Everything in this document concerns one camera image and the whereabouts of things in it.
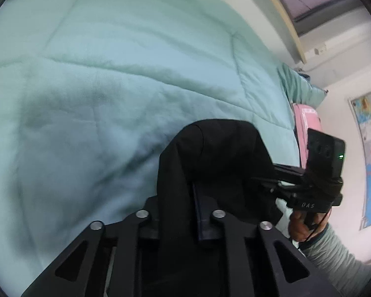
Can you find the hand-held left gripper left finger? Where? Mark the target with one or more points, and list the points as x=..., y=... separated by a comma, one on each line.
x=148, y=222

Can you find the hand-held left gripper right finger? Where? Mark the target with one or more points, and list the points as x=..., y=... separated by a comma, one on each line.
x=201, y=213

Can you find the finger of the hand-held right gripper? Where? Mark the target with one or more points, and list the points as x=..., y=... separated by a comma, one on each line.
x=289, y=170
x=275, y=188

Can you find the black hooded jacket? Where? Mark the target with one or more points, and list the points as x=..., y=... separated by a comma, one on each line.
x=216, y=154

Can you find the person's right forearm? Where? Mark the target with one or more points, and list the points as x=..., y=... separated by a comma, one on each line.
x=334, y=260

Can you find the person's right hand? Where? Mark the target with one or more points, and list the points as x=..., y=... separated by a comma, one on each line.
x=300, y=229

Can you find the pink pillow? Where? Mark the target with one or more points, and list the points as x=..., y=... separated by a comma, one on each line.
x=303, y=120

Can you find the teal pillow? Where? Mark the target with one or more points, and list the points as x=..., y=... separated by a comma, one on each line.
x=300, y=83

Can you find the cream windowsill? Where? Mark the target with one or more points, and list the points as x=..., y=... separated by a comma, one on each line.
x=284, y=12

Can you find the dark framed window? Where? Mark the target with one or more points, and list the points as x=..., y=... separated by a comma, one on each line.
x=315, y=0

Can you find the teal quilt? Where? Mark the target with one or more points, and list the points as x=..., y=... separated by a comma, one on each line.
x=111, y=68

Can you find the white wall socket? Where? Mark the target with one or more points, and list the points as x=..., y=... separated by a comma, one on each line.
x=320, y=49

